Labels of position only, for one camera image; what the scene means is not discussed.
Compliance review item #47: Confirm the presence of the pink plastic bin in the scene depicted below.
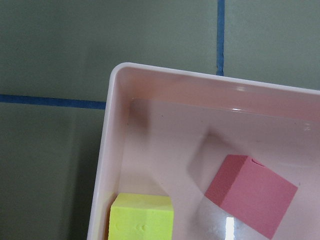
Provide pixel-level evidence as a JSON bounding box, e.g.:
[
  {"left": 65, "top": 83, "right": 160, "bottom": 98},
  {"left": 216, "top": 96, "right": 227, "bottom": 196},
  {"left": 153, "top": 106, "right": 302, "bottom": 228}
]
[{"left": 87, "top": 63, "right": 320, "bottom": 240}]

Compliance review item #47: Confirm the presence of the yellow foam block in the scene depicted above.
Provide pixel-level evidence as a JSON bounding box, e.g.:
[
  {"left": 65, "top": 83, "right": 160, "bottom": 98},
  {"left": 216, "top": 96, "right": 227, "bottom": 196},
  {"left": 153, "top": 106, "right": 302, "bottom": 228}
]
[{"left": 108, "top": 192, "right": 175, "bottom": 240}]

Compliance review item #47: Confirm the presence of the red foam block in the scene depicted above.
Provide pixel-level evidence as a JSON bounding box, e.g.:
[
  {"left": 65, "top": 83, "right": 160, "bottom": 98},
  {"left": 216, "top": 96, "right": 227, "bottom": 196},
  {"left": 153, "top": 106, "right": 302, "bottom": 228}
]
[{"left": 204, "top": 154, "right": 298, "bottom": 239}]

